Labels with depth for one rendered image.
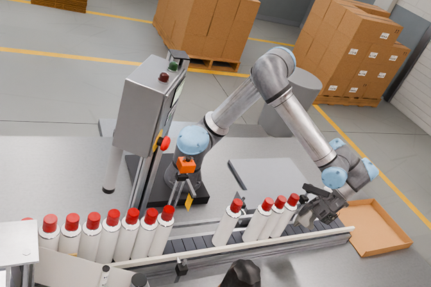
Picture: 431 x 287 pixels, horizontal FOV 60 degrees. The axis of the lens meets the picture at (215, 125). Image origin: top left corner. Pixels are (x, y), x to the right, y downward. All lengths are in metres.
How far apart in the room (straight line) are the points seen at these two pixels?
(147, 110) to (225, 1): 3.58
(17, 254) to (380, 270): 1.33
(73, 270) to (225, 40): 3.83
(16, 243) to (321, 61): 4.32
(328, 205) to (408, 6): 5.10
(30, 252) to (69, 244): 0.20
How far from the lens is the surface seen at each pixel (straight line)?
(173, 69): 0.92
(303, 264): 1.53
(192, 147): 1.38
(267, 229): 1.38
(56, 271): 1.07
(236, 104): 1.40
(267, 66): 1.21
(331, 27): 4.84
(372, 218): 1.95
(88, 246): 1.11
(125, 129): 0.90
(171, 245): 1.30
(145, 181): 1.18
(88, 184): 1.49
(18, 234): 0.94
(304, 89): 3.50
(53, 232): 1.06
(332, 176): 1.25
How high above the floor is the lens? 1.88
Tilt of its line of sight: 32 degrees down
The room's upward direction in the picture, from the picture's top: 21 degrees clockwise
